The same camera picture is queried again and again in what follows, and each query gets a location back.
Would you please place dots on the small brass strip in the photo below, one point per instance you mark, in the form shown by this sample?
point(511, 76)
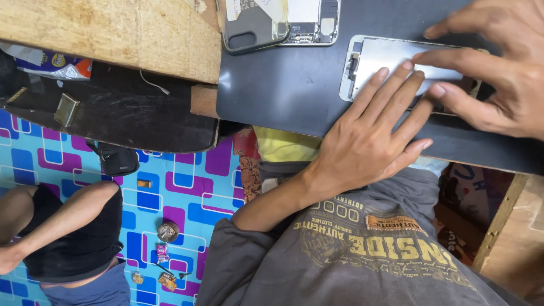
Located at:
point(16, 95)

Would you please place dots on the grey printed shirt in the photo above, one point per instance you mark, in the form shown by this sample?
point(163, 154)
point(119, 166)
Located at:
point(361, 255)

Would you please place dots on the white and purple snack packet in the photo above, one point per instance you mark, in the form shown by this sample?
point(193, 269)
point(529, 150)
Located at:
point(55, 66)

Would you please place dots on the black pouch bag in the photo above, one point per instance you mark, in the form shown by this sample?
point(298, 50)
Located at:
point(117, 159)

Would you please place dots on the phone in clear case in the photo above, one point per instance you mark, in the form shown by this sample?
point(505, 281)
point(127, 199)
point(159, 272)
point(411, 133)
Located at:
point(250, 29)

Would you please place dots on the small metal box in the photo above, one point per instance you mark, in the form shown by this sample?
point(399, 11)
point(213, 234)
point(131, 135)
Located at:
point(66, 109)

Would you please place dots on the small clear wrapped sweet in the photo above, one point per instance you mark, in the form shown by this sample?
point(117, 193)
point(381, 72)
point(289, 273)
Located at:
point(137, 278)

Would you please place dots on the yellow cloth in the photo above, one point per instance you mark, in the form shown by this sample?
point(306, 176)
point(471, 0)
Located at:
point(284, 144)

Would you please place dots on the opened silver phone body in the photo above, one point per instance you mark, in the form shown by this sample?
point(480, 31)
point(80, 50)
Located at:
point(312, 25)

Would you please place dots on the red patterned cloth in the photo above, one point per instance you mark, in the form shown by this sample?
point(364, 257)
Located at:
point(250, 170)

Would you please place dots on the round brown coil part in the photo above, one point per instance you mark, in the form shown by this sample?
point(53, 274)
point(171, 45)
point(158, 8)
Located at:
point(168, 232)

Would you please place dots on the person's left hand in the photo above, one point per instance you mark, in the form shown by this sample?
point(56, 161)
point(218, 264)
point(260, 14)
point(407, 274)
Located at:
point(361, 144)

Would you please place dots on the silver phone screen panel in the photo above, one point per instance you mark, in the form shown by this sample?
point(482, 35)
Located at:
point(382, 55)

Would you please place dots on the small pink packet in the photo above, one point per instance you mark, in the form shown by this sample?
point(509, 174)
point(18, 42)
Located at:
point(162, 252)

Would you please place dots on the small orange packet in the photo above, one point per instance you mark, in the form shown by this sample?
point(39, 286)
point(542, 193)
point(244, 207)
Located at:
point(167, 281)

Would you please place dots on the blue and purple patterned mat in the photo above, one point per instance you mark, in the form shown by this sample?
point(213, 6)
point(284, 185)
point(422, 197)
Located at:
point(187, 195)

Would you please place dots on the small gold block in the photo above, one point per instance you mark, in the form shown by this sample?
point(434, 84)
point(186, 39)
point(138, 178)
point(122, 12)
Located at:
point(144, 183)

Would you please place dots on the dark colourful printed cloth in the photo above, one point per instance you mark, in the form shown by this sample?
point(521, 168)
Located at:
point(471, 199)

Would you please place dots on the wooden frame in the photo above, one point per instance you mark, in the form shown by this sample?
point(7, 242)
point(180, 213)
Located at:
point(510, 238)

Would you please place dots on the light wooden board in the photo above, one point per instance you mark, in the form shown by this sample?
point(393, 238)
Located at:
point(110, 34)

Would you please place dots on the black scratched board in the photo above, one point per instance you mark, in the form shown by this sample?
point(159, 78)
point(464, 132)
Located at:
point(127, 119)

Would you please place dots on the person's right hand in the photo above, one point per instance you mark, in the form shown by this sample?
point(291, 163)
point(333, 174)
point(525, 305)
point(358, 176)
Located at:
point(518, 76)

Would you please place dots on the black tweezers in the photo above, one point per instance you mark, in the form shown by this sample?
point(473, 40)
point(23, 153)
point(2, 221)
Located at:
point(168, 270)

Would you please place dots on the dark grey work mat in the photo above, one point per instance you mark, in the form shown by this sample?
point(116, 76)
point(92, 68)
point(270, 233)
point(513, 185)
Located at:
point(276, 85)

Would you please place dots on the small wooden block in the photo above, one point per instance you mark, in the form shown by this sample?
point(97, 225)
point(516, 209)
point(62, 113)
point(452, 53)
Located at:
point(204, 101)

